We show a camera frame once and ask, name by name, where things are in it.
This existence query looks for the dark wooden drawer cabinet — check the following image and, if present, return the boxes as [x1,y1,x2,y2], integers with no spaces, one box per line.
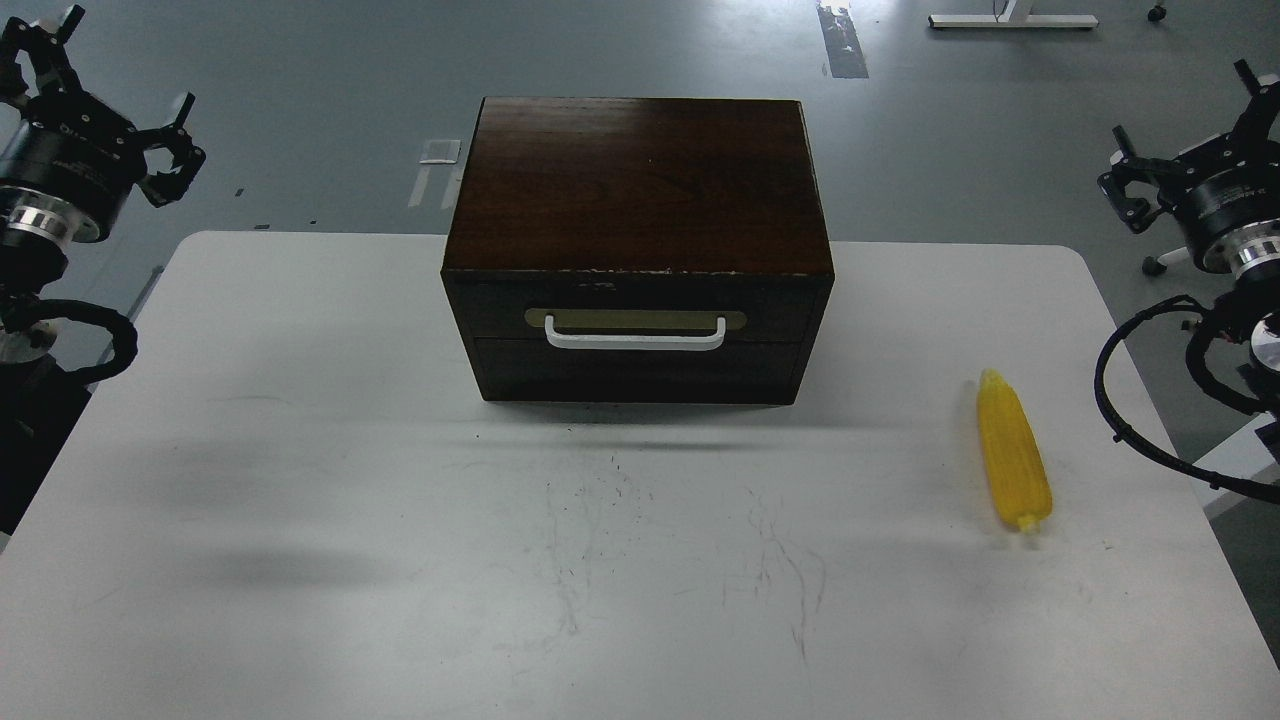
[442,97,836,405]

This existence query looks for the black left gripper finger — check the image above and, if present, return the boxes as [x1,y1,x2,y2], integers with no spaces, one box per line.
[1,4,86,101]
[132,94,206,208]

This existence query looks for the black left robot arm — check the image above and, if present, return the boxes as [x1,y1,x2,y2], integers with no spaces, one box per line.
[1,5,206,384]

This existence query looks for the grey floor tape strip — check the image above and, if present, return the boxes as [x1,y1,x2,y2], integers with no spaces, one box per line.
[815,1,869,79]

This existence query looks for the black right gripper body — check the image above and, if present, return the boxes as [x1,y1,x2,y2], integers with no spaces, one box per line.
[1171,135,1279,275]

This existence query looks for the yellow corn cob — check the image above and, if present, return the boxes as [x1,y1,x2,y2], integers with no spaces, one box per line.
[975,368,1053,534]

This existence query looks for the wooden drawer with white handle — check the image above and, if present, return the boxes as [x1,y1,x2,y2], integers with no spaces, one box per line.
[468,293,819,404]

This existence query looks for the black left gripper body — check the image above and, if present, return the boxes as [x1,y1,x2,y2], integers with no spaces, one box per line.
[1,91,143,241]

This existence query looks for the white office chair base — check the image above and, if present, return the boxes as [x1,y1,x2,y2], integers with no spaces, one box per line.
[1140,247,1190,277]

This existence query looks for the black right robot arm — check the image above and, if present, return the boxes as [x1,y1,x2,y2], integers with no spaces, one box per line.
[1097,59,1279,415]

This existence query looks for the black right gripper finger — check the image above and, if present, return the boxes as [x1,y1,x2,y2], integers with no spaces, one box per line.
[1097,126,1190,234]
[1230,59,1279,149]

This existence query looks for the white desk leg base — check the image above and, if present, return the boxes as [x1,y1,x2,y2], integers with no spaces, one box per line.
[927,1,1100,31]

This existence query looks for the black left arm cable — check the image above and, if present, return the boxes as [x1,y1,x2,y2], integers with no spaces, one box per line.
[0,299,140,386]

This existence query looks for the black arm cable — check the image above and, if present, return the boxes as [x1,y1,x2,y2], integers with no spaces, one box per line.
[1094,293,1280,503]
[0,299,140,386]

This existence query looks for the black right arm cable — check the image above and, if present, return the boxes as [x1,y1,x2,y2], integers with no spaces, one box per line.
[1094,293,1280,503]

